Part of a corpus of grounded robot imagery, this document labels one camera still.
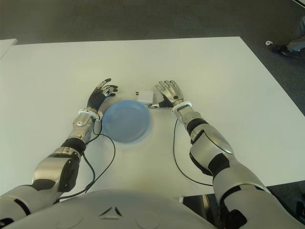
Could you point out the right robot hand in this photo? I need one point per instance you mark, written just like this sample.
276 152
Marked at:
172 93

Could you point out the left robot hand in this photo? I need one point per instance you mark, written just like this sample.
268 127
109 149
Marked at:
96 99

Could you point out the white charger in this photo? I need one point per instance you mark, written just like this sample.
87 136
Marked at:
145 95

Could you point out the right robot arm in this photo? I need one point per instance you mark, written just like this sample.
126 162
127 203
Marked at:
214 143

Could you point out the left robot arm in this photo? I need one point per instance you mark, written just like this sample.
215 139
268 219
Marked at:
54 164

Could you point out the blue plate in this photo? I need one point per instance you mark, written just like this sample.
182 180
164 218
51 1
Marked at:
126 121

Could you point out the white side table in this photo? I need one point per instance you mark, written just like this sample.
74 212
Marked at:
6 46

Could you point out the small white floor object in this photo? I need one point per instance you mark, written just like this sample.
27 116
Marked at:
268 43

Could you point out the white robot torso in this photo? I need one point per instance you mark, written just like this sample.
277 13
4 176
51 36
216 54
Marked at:
114 210

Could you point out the dark floor item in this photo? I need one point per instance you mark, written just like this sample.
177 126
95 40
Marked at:
300 207

